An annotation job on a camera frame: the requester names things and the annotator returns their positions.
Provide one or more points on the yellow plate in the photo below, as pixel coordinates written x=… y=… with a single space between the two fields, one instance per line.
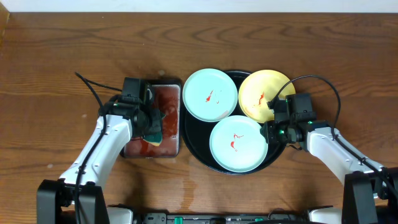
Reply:
x=256 y=90

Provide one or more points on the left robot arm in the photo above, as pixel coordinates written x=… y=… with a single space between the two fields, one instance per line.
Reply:
x=77 y=196

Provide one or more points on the light blue plate bottom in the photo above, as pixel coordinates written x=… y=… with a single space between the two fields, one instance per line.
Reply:
x=237 y=145

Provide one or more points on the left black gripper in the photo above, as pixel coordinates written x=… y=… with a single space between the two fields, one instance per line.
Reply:
x=156 y=121

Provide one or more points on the light blue plate top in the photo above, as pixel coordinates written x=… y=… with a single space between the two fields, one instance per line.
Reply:
x=210 y=95

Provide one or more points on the green yellow sponge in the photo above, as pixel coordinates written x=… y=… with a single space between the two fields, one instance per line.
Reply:
x=154 y=139

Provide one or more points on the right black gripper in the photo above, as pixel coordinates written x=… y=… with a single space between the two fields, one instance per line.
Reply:
x=270 y=137

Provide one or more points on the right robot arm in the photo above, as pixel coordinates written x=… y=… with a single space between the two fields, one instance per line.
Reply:
x=370 y=189

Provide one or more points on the light blue plate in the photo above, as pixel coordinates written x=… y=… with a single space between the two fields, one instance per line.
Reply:
x=237 y=145
x=210 y=95

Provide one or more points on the round black tray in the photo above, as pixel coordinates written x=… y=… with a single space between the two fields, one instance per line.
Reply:
x=196 y=135

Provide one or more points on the rectangular black water tray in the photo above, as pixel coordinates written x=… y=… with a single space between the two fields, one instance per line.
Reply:
x=168 y=101

